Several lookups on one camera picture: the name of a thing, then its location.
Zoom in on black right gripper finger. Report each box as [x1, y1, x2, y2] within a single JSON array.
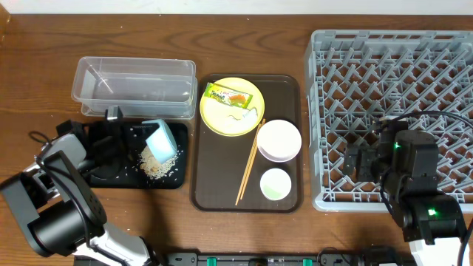
[[356, 147, 377, 181], [342, 144, 359, 176]]

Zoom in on light blue bowl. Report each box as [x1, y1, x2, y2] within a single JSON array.
[[143, 119, 177, 165]]

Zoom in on rice and food scraps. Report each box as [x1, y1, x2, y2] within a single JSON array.
[[116, 146, 182, 181]]

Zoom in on pale green cup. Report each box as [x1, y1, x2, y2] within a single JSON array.
[[260, 168, 292, 201]]

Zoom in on green snack wrapper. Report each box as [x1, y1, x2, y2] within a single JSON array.
[[203, 83, 253, 109]]

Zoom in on white tissue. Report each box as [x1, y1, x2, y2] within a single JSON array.
[[225, 108, 258, 130]]

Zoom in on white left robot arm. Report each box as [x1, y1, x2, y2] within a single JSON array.
[[1, 120, 169, 265]]

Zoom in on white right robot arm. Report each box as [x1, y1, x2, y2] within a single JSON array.
[[342, 121, 472, 265]]

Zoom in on black waste tray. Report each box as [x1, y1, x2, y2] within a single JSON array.
[[80, 120, 188, 189]]

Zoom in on grey dishwasher rack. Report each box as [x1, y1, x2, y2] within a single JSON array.
[[304, 30, 472, 213]]

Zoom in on clear plastic bin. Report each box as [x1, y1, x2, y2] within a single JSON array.
[[71, 56, 197, 120]]

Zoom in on pink white bowl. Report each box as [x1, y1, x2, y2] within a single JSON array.
[[256, 120, 302, 163]]

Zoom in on wooden chopstick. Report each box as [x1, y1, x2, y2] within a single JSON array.
[[239, 117, 267, 202], [234, 118, 264, 207]]

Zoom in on dark brown serving tray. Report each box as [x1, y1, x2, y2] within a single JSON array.
[[190, 74, 303, 214]]

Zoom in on yellow plate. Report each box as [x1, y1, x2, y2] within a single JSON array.
[[200, 77, 265, 137]]

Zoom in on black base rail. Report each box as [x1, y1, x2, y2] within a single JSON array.
[[162, 245, 411, 266]]

